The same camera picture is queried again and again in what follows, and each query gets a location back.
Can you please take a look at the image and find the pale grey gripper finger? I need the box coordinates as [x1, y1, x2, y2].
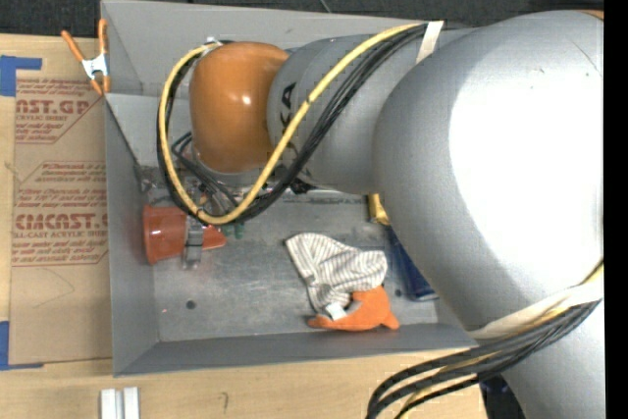
[182, 224, 205, 269]

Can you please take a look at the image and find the orange plastic cup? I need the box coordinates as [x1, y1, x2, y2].
[141, 203, 228, 266]

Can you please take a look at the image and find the grey metal bin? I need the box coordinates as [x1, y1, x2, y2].
[99, 0, 480, 378]

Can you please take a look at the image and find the brown cardboard board red print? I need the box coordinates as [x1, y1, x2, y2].
[0, 32, 115, 367]

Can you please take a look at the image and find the striped white cloth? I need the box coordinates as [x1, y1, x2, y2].
[285, 233, 390, 315]

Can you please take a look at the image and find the yellow ribbed object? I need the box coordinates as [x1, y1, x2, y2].
[366, 192, 392, 227]

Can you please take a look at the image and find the orange toy animal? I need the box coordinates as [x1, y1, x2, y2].
[306, 285, 401, 333]

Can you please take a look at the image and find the blue box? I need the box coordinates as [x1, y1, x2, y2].
[386, 224, 439, 301]

